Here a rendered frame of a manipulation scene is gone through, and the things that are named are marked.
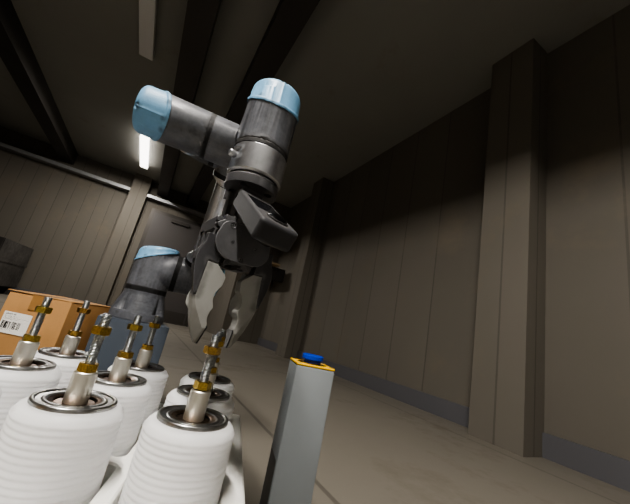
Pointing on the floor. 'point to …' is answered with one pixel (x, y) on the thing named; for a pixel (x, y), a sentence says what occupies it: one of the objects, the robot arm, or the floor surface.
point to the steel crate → (1, 263)
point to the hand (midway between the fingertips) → (216, 334)
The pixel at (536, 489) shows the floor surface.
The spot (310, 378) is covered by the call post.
